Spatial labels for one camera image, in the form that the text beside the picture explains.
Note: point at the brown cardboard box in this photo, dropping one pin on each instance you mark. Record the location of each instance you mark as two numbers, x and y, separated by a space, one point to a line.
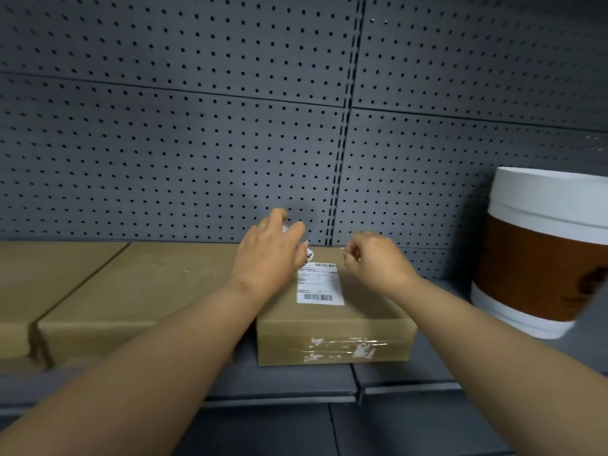
370 322
142 289
38 280

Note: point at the person's left forearm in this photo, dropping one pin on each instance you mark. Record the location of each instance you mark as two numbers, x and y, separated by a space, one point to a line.
119 384

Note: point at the grey metal shelf board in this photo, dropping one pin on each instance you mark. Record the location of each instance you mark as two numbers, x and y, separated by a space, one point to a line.
285 384
404 377

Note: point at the grey pegboard back panel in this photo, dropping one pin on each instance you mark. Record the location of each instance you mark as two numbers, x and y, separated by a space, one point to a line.
190 137

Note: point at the person's right hand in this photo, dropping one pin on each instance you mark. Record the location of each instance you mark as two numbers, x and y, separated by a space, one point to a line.
380 265

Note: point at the brown white cup-shaped bin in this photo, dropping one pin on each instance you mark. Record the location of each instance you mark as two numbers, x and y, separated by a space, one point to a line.
532 270

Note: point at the person's right forearm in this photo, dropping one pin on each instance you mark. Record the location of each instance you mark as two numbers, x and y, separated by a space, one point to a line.
522 375

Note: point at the white barcode label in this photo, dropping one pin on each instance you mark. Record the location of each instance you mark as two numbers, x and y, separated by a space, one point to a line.
323 284
309 255

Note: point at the person's left hand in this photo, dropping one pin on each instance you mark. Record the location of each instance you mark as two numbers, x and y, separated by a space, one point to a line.
271 256

